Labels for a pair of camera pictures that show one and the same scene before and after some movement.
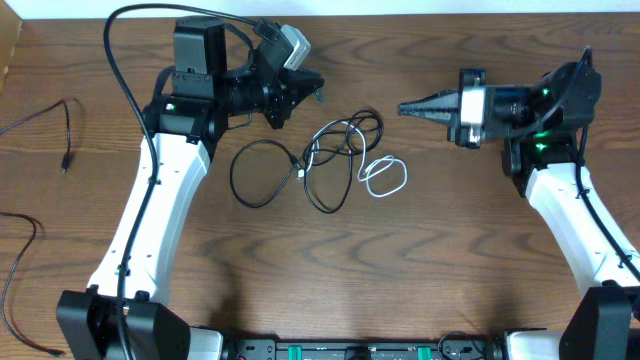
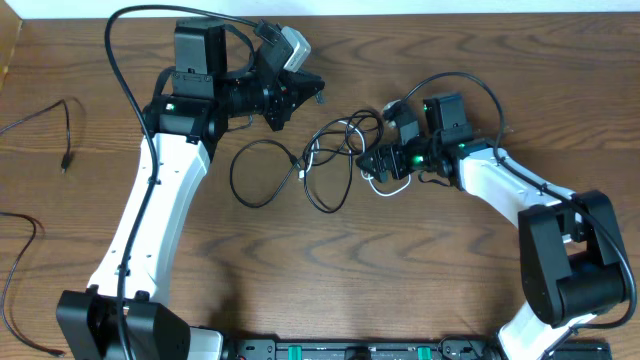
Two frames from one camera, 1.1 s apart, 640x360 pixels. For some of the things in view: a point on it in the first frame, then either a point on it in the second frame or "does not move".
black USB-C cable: [33, 227] does not move
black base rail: [468, 347] does not move
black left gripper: [282, 96] does not move
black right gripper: [448, 100] -> [394, 153]
